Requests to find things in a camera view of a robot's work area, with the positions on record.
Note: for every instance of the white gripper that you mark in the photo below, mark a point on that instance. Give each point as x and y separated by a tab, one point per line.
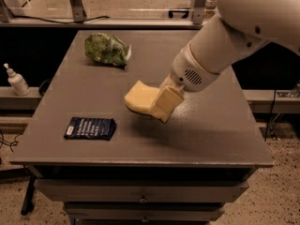
188	69

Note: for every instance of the yellow wavy sponge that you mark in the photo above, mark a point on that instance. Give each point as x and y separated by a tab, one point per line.
140	97

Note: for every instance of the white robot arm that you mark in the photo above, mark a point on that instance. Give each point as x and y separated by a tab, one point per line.
237	30

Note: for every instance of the dark blue rxbar wrapper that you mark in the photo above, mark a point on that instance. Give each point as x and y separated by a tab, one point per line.
83	128

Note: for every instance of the green chip bag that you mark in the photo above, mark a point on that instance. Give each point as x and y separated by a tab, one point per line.
107	49

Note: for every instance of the grey drawer cabinet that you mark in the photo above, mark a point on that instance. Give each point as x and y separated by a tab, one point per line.
181	172

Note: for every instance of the white pump bottle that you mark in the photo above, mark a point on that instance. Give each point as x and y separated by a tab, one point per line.
17	81

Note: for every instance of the right metal bracket post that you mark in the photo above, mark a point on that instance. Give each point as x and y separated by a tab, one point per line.
198	7

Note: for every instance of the metal bracket post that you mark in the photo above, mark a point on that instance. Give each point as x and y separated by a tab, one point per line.
78	11
198	7

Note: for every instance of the left metal bracket post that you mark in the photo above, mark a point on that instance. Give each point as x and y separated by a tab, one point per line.
78	11

